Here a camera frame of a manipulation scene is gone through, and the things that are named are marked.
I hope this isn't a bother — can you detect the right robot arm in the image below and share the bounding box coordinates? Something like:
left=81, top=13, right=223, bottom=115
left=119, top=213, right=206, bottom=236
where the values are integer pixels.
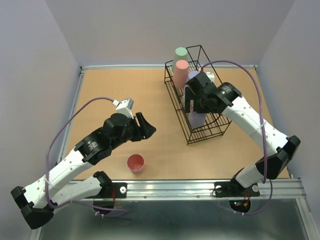
left=184, top=71, right=301, bottom=197

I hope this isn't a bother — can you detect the mint green plastic cup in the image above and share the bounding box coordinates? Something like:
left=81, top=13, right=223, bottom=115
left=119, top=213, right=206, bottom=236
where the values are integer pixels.
left=171, top=47, right=188, bottom=72

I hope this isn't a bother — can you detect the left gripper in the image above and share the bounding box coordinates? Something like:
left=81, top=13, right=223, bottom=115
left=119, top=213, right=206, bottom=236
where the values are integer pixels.
left=111, top=112, right=157, bottom=149

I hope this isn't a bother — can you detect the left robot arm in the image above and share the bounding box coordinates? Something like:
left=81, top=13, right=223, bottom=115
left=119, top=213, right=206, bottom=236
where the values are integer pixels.
left=10, top=112, right=157, bottom=230

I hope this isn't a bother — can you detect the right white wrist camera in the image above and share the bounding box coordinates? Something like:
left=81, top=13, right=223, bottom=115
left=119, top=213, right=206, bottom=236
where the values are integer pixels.
left=205, top=71, right=215, bottom=83

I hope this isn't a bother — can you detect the large lavender plastic cup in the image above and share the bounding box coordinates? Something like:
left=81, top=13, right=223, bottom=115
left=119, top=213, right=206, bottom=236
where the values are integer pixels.
left=185, top=70, right=200, bottom=85

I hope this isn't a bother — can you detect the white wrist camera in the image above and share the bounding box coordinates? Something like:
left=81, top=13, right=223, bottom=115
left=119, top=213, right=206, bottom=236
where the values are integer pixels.
left=205, top=71, right=215, bottom=83
left=112, top=97, right=134, bottom=119

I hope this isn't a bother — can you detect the black wire dish rack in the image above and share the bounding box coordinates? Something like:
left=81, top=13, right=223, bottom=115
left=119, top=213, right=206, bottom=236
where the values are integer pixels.
left=164, top=45, right=232, bottom=145

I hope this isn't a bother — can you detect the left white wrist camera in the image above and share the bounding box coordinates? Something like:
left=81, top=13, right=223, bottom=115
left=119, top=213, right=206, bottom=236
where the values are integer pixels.
left=112, top=97, right=134, bottom=119

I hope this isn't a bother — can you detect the red plastic cup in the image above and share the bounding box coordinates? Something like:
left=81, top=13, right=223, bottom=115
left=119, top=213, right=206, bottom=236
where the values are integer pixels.
left=127, top=154, right=145, bottom=175

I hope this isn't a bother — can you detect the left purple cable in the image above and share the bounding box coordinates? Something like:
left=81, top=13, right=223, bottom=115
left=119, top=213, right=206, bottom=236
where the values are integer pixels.
left=46, top=96, right=128, bottom=218

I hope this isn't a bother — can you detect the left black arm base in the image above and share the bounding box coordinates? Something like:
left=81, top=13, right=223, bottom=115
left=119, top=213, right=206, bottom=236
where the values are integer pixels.
left=91, top=182, right=128, bottom=199

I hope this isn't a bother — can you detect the salmon pink plastic cup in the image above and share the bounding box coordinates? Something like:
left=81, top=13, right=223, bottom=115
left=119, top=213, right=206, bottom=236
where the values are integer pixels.
left=172, top=60, right=189, bottom=89

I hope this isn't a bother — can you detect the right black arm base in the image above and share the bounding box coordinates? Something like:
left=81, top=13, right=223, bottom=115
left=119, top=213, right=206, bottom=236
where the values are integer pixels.
left=212, top=181, right=260, bottom=198

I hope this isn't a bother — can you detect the small lavender plastic cup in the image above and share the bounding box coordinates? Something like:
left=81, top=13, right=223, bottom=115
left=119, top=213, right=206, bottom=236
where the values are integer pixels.
left=188, top=111, right=206, bottom=129

